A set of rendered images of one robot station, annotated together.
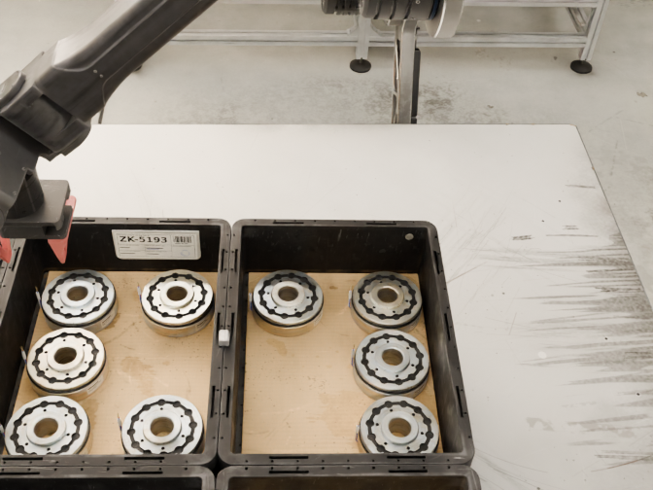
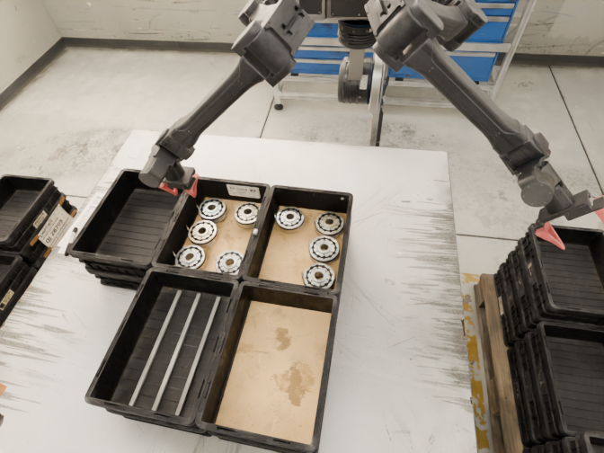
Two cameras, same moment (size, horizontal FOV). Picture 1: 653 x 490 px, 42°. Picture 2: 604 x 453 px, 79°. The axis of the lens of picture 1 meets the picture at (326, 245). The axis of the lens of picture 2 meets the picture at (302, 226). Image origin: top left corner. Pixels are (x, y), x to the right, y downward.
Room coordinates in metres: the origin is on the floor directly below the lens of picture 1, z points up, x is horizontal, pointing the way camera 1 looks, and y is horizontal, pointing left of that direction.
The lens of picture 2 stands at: (0.03, -0.26, 1.91)
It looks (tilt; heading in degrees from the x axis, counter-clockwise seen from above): 53 degrees down; 19
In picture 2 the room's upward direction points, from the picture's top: 5 degrees counter-clockwise
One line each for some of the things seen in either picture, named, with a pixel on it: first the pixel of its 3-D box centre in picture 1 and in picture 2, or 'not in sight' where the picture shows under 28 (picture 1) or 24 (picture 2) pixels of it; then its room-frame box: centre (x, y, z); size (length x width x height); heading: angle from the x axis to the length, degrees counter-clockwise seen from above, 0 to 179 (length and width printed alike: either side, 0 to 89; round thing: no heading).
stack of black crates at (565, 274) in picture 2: not in sight; (551, 291); (1.03, -1.06, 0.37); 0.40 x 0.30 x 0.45; 6
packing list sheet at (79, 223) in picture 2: not in sight; (98, 222); (0.70, 0.89, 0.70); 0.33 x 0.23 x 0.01; 6
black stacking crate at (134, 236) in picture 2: not in sight; (141, 222); (0.65, 0.57, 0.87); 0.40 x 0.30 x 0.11; 5
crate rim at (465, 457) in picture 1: (340, 332); (301, 235); (0.70, -0.03, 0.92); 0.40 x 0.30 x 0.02; 5
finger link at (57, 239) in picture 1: (44, 232); (186, 186); (0.67, 0.32, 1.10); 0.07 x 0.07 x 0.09; 4
